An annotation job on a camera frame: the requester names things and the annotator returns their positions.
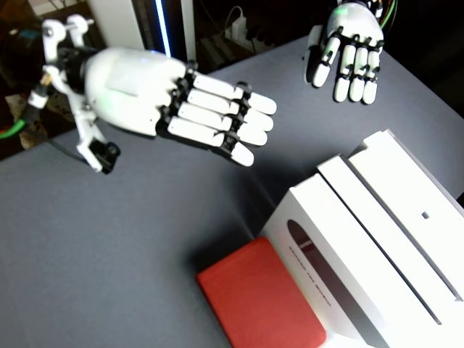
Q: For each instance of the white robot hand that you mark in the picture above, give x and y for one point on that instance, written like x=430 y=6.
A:
x=137 y=87
x=357 y=25

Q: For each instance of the red book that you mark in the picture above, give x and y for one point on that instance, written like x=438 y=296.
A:
x=253 y=290

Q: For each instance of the wide white box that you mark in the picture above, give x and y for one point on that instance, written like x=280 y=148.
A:
x=409 y=188

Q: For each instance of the white tower with blue light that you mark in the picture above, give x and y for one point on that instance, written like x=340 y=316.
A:
x=119 y=21

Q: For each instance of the grey table cloth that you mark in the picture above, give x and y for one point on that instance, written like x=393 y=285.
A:
x=108 y=235

